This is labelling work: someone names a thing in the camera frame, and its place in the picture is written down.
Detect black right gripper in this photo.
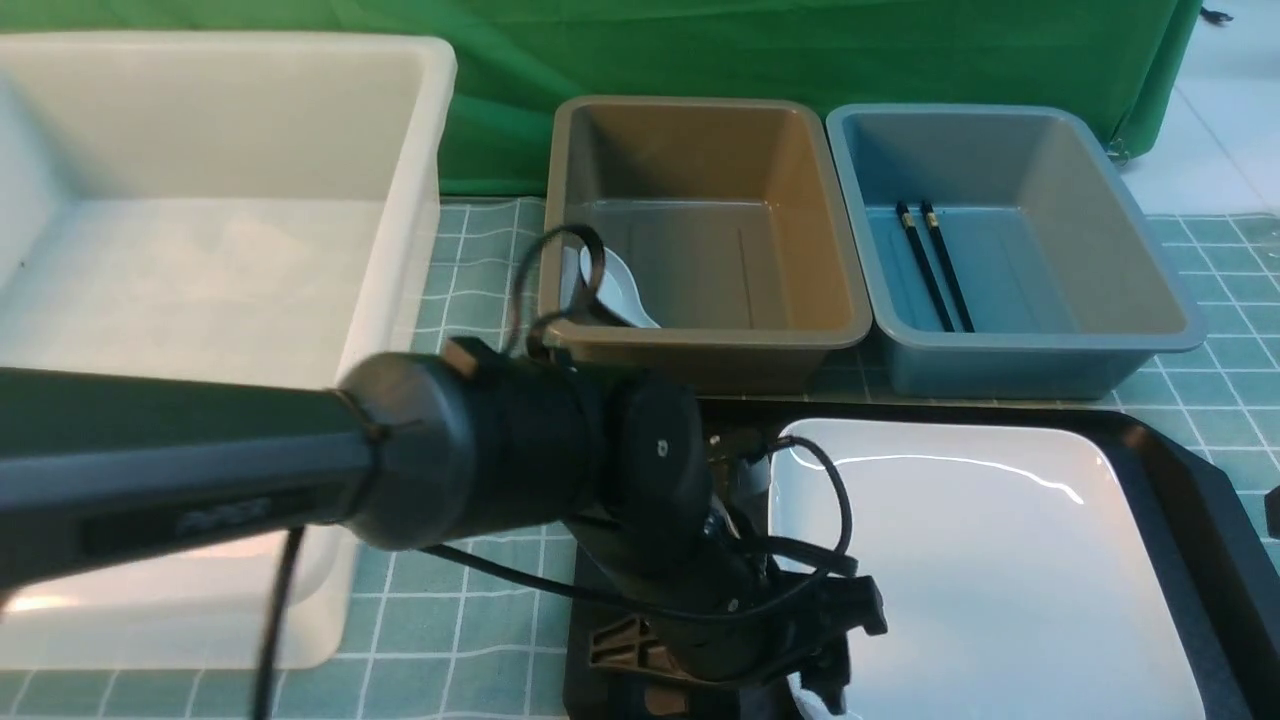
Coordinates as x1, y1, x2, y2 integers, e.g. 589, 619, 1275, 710
1263, 486, 1280, 541

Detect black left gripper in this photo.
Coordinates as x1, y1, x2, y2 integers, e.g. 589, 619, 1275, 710
572, 503, 888, 716

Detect large white square plate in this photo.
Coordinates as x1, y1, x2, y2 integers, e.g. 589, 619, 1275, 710
785, 418, 1207, 719

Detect white ceramic spoon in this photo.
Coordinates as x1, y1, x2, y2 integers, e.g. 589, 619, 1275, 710
590, 249, 660, 329

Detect black chopstick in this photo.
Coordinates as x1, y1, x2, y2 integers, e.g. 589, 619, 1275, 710
895, 201, 955, 332
920, 199, 975, 333

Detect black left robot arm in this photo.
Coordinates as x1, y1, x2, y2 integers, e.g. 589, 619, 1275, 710
1, 338, 887, 714

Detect black serving tray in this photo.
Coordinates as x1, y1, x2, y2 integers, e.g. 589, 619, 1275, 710
561, 398, 1277, 719

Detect blue plastic bin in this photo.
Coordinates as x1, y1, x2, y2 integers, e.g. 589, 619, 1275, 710
826, 104, 1207, 400

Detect brown plastic bin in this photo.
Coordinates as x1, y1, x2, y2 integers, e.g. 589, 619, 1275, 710
545, 96, 873, 396

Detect green backdrop cloth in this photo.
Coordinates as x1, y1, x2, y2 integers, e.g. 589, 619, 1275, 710
1, 1, 1201, 196

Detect large white plastic tub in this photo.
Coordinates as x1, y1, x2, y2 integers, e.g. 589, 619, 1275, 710
3, 32, 457, 670

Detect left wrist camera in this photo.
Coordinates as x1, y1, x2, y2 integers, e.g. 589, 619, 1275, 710
705, 428, 772, 503

